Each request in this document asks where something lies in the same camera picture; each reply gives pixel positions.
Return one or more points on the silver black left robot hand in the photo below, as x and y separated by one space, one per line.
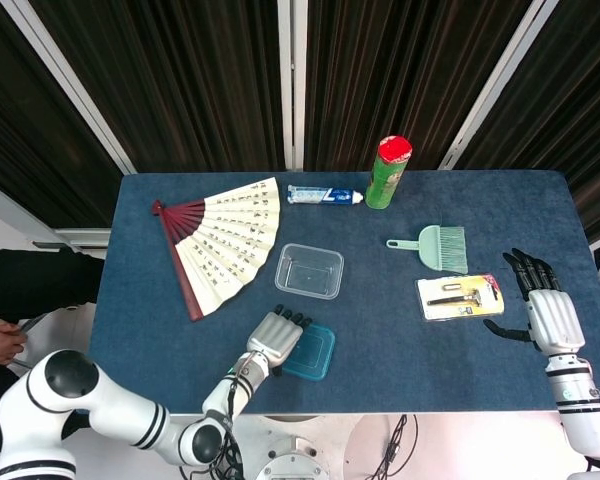
275 337

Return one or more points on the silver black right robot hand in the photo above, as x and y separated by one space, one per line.
555 322

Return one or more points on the teal container lid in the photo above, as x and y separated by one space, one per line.
315 356

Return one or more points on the clear plastic container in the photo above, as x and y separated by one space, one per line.
309 271

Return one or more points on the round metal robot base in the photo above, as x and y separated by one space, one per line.
292 462

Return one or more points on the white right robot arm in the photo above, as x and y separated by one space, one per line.
580 405

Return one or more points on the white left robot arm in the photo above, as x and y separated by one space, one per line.
110 410

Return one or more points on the green chips can red lid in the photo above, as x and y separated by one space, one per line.
386 180

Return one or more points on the razor blister pack yellow card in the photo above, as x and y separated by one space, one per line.
460 297

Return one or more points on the paper folding fan red ribs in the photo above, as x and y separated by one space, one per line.
230 240

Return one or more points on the mint green brush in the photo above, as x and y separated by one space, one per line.
454 250

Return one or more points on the blue felt tablecloth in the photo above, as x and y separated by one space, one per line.
405 360

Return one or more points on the blue white toothpaste tube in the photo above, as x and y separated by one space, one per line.
320 195

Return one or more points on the mint green dustpan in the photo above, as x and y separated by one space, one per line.
427 245

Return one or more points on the dark pleated curtain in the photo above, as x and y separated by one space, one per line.
405 65
580 100
30 125
180 75

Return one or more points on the chair base with casters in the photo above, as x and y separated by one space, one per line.
32 322

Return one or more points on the person in black clothes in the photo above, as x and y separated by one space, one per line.
30 280

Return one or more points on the white frame post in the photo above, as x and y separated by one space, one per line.
10 207
292 75
70 85
500 85

